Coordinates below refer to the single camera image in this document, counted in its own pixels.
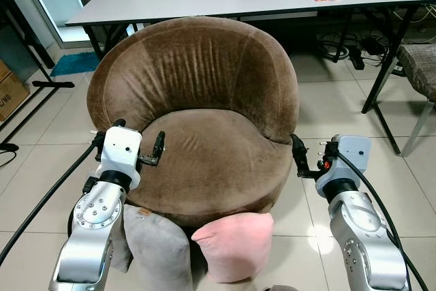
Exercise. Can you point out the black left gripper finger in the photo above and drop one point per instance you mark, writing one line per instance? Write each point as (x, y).
(119, 123)
(159, 146)

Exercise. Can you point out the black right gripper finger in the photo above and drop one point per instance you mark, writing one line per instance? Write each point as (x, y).
(298, 152)

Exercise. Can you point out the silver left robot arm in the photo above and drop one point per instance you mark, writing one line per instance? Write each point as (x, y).
(92, 230)

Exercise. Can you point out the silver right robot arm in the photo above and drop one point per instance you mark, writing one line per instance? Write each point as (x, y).
(364, 243)

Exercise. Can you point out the brown round velvet sofa chair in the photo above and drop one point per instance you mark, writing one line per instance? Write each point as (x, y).
(204, 161)

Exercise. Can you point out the blue floor mat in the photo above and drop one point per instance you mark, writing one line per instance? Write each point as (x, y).
(73, 64)

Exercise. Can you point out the large grey pillow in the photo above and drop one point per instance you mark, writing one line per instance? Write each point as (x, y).
(160, 250)

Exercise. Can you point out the small grey pillow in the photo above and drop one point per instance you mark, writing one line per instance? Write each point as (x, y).
(122, 250)

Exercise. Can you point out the pink pillow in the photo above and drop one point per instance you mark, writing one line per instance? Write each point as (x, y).
(235, 247)

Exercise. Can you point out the black metal stand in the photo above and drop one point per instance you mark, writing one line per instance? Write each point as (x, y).
(53, 84)

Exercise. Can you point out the black power strip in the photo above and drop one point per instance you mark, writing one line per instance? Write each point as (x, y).
(357, 60)

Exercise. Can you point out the brown cardboard box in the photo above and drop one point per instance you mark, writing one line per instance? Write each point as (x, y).
(10, 93)

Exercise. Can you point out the grey fabric chair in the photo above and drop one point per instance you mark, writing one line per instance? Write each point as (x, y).
(419, 66)

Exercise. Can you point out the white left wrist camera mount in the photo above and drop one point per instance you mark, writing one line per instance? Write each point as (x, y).
(120, 149)

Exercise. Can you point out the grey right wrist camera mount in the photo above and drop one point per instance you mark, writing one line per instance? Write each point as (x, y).
(353, 158)

